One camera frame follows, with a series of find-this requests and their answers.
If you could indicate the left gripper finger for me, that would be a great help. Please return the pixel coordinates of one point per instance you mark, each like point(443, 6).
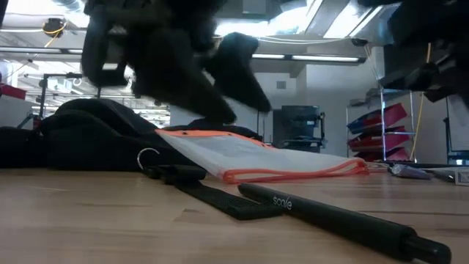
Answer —
point(183, 84)
point(238, 66)

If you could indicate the white mesh pouch orange trim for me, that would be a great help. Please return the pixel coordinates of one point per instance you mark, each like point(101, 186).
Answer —
point(256, 154)

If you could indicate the black backpack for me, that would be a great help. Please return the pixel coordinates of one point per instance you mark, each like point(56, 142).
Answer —
point(91, 139)

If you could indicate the black pen white print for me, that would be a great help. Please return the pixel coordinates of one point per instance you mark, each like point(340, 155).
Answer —
point(329, 216)

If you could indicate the small packet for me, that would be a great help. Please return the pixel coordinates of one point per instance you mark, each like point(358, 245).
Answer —
point(410, 171)

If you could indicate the grey printer cart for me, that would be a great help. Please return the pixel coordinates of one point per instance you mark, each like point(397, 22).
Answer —
point(300, 117)

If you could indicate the ceiling light strip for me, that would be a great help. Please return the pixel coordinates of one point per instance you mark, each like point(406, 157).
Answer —
point(322, 58)

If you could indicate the red sign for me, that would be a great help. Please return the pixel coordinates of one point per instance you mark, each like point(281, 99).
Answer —
point(12, 91)

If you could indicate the black frame rig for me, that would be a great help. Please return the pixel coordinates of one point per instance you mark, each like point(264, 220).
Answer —
point(55, 75)

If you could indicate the black metal table frame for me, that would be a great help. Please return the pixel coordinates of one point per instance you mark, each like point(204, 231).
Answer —
point(432, 164)

